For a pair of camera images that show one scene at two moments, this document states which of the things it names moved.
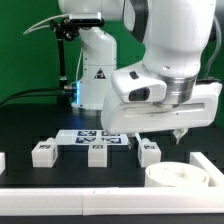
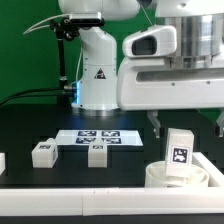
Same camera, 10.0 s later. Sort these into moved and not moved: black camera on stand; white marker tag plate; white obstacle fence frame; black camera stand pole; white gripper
Moved: white gripper
Not moved: white obstacle fence frame; white marker tag plate; black camera on stand; black camera stand pole
